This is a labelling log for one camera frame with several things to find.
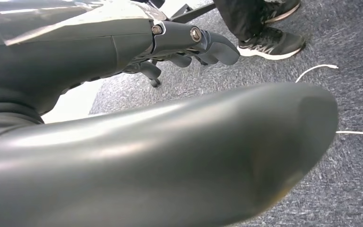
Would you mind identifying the robot left arm ribbed sleeve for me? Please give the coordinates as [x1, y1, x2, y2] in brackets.
[0, 102, 44, 141]

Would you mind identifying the person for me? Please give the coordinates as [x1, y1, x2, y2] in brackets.
[213, 0, 306, 61]

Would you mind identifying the white floor cable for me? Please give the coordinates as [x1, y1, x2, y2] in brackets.
[295, 64, 363, 139]

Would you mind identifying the dark grey area carpet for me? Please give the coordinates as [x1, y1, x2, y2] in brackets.
[89, 0, 363, 227]

